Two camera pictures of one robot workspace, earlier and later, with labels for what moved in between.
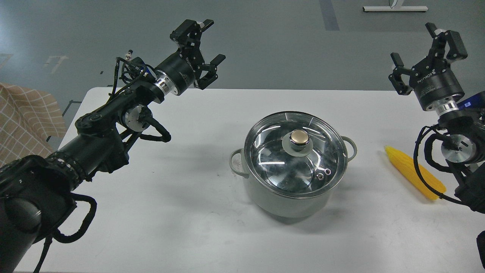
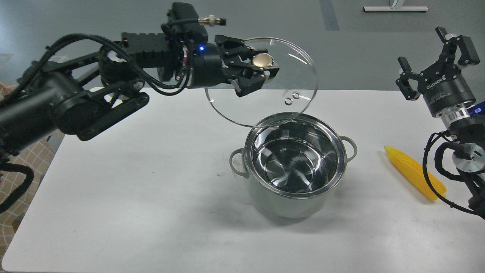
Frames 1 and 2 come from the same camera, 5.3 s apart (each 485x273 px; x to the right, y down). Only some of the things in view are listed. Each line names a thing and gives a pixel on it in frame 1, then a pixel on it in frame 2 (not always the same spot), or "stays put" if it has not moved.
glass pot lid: x=294 y=154 -> x=285 y=97
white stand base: x=414 y=8 stays put
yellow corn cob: x=405 y=165 stays put
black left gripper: x=177 y=74 -> x=208 y=69
